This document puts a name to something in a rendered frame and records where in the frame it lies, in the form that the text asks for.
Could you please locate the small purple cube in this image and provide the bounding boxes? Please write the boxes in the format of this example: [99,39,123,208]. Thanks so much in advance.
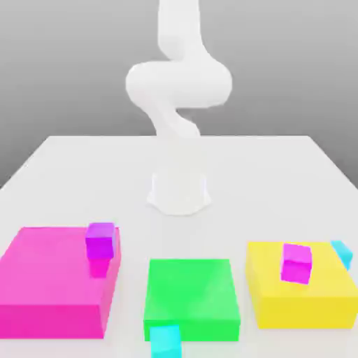
[85,222,116,260]

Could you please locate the small pink cube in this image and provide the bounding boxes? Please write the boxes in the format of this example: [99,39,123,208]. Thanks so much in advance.
[88,257,110,279]

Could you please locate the small magenta cube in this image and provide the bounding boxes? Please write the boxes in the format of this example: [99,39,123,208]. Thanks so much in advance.
[280,243,313,285]

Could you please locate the small cyan cube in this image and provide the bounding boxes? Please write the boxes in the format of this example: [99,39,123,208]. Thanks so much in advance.
[149,324,182,358]
[330,240,354,271]

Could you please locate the large green box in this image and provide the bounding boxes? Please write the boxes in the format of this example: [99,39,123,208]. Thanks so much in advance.
[143,259,241,343]

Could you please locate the large pink box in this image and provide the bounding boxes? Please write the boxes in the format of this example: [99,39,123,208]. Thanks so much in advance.
[0,226,122,340]

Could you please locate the large yellow box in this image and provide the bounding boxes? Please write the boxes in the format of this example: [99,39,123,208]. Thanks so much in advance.
[245,241,358,330]

